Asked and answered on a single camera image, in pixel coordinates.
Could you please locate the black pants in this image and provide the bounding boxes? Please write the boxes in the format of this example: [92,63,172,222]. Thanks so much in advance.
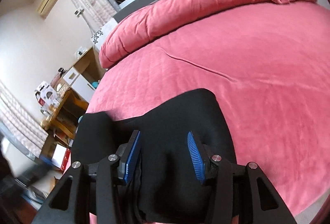
[72,89,236,223]

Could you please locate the red cardboard box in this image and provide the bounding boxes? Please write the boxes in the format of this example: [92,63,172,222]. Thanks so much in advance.
[39,143,71,173]

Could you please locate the wooden side table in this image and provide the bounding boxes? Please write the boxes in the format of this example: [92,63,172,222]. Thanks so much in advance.
[40,88,89,139]

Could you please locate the white wooden cabinet desk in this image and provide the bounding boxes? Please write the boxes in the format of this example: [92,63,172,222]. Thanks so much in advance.
[51,47,106,103]

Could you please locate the white red product box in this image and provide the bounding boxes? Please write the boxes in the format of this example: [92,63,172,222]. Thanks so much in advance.
[34,81,58,111]

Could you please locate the side window curtain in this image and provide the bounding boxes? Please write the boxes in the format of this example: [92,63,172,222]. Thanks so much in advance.
[1,83,48,157]

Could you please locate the round pink bed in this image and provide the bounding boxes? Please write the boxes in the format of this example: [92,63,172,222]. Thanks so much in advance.
[87,2,329,215]

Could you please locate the pink folded duvet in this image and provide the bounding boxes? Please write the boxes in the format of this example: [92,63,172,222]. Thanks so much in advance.
[99,0,269,69]

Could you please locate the wall power strip left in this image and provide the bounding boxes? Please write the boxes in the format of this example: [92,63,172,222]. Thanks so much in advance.
[74,7,84,18]

